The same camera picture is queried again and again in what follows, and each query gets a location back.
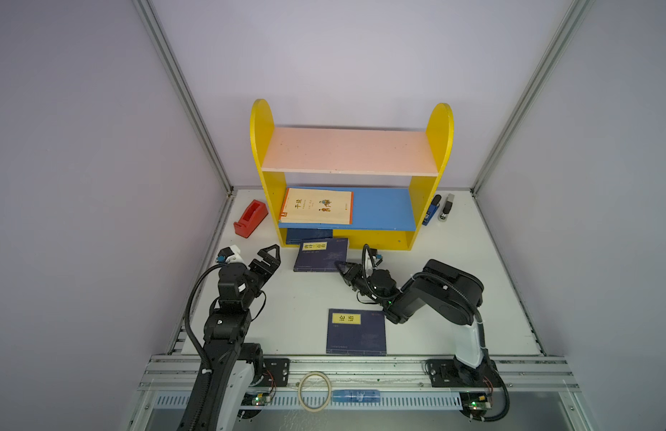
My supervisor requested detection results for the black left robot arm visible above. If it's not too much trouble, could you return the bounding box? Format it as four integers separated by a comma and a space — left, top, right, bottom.
178, 244, 282, 430

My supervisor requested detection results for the small dark blue poetry book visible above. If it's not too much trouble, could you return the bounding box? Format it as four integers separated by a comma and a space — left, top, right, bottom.
293, 238, 349, 272

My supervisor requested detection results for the masking tape roll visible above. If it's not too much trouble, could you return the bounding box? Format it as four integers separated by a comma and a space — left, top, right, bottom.
296, 371, 333, 413

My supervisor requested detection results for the blue label strip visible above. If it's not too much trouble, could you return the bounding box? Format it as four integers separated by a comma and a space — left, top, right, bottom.
331, 390, 381, 404

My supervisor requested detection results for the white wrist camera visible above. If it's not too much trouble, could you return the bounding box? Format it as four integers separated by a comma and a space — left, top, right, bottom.
363, 248, 383, 271
215, 245, 244, 264

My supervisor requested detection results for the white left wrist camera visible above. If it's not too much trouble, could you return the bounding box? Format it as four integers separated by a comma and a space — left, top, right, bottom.
215, 245, 244, 264

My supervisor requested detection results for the yellow blue pink bookshelf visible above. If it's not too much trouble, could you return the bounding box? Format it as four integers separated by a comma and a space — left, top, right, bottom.
250, 99, 455, 251

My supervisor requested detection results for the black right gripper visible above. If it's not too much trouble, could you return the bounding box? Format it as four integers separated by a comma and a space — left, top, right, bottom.
335, 262, 388, 307

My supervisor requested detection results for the red tape dispenser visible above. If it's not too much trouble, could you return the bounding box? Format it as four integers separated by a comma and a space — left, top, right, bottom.
233, 199, 268, 238

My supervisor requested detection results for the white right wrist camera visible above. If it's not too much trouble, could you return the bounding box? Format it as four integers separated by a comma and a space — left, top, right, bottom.
363, 248, 383, 271

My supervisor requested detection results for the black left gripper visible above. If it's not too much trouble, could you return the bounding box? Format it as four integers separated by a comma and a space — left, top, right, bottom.
238, 240, 280, 308

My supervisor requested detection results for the black corrugated left cable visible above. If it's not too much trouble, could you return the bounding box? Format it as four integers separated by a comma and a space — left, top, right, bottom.
183, 262, 226, 378

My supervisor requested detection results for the large dark blue book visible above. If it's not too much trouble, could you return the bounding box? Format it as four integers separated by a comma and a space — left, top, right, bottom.
326, 309, 387, 357

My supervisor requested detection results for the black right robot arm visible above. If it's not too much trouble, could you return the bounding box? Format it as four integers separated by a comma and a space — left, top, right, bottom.
336, 260, 503, 387

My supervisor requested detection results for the red-edged beige reading book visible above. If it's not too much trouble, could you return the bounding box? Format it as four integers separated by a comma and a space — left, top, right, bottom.
279, 188, 354, 226

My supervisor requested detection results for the blue stapler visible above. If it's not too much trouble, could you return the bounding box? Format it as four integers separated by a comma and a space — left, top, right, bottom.
422, 194, 442, 226

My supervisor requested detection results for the grey black stapler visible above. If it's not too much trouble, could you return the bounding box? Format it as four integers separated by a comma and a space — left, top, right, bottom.
439, 193, 455, 222

